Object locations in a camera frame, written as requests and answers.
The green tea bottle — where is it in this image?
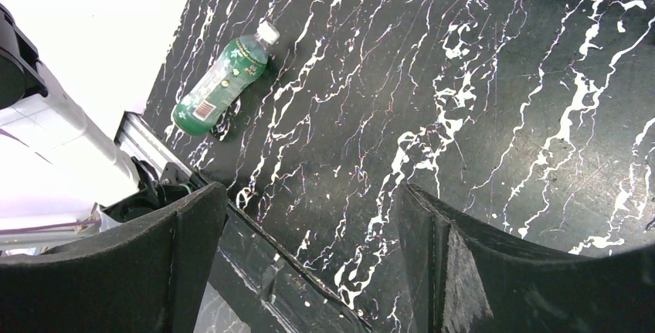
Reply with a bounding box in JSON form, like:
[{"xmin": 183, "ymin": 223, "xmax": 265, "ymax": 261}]
[{"xmin": 172, "ymin": 22, "xmax": 280, "ymax": 136}]

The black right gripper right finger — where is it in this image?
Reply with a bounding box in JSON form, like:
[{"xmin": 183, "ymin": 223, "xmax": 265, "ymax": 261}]
[{"xmin": 396, "ymin": 184, "xmax": 654, "ymax": 332}]

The aluminium frame rail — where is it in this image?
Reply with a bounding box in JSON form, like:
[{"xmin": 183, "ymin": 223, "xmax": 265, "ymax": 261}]
[{"xmin": 114, "ymin": 112, "xmax": 208, "ymax": 191}]

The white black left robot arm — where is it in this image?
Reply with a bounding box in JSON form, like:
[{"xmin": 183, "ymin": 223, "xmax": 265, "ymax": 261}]
[{"xmin": 1, "ymin": 8, "xmax": 168, "ymax": 234}]

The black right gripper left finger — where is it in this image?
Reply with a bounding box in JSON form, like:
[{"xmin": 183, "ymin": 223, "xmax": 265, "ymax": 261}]
[{"xmin": 1, "ymin": 183, "xmax": 227, "ymax": 332}]

